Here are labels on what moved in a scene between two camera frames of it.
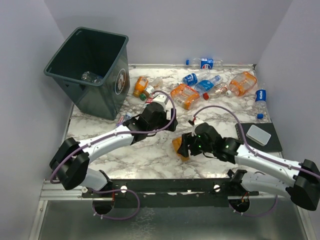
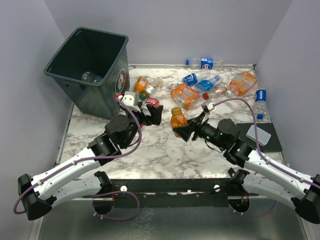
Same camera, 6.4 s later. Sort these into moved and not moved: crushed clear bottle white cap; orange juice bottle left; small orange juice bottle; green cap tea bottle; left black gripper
Moved: small orange juice bottle; left black gripper
Not moved: orange juice bottle left; crushed clear bottle white cap; green cap tea bottle
